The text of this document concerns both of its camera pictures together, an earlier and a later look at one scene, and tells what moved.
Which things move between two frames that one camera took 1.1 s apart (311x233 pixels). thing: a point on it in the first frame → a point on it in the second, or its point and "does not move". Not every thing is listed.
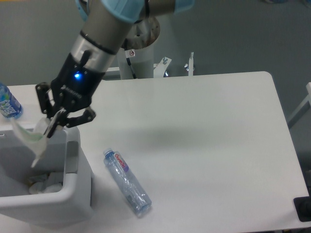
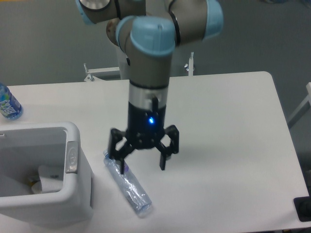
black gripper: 74,86 → 146,124
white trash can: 64,155 does not move
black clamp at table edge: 302,207 does not move
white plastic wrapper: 34,139 → 51,177
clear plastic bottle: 138,200 does not move
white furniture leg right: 303,109 does not move
